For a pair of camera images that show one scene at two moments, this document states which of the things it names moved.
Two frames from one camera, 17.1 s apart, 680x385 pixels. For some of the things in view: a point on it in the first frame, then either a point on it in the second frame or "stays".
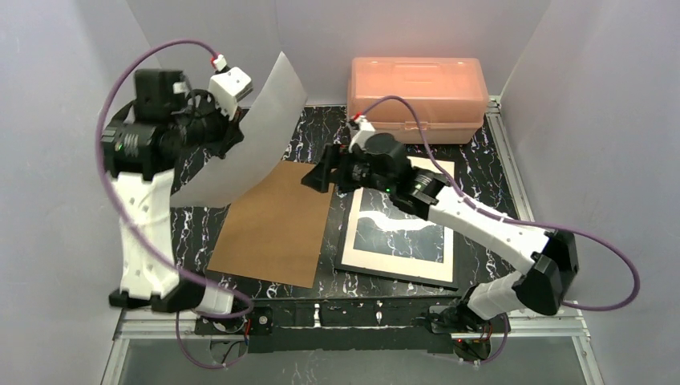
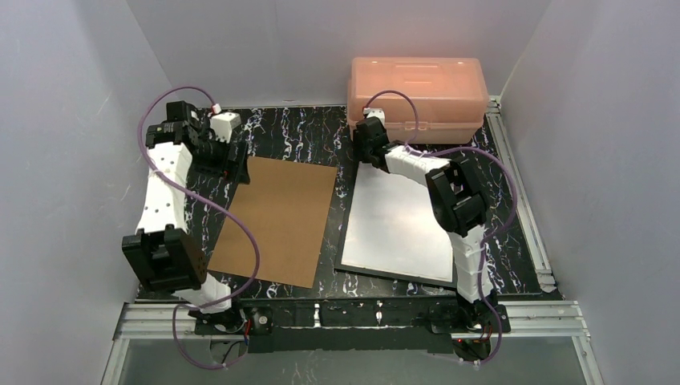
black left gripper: x=230 y=131 -> x=233 y=161
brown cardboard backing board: x=276 y=232 stays
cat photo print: x=269 y=119 -> x=395 y=225
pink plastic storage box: x=449 y=95 stays
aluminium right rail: x=510 y=161 stays
